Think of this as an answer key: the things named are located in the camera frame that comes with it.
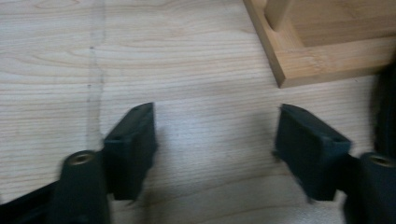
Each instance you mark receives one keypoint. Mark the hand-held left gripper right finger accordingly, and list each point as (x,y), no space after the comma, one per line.
(308,155)

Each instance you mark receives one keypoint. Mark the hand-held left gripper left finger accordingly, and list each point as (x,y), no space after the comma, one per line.
(130,155)

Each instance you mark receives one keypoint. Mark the black shoe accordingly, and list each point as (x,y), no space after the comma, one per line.
(387,118)

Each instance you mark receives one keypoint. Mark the wooden three-tier shoe rack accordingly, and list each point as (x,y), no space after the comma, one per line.
(327,62)

